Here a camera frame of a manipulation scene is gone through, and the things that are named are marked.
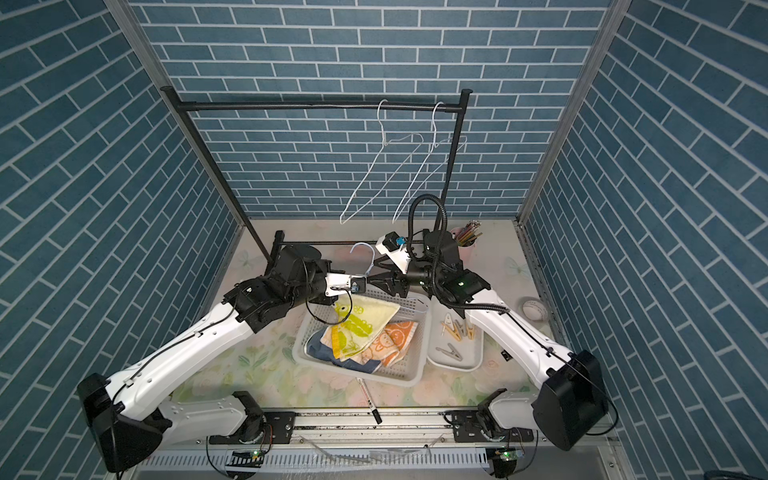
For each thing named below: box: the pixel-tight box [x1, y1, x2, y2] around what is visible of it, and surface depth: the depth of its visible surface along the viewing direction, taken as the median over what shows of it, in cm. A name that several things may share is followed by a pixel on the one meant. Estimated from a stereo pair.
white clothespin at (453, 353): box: [435, 343, 463, 361], surface depth 88 cm
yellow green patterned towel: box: [332, 294, 401, 363], surface depth 82 cm
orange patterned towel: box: [321, 321, 418, 373], surface depth 82 cm
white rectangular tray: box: [427, 296, 484, 372], surface depth 89 cm
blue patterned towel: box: [306, 332, 382, 373], surface depth 84 cm
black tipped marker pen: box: [357, 377, 383, 425], surface depth 79 cm
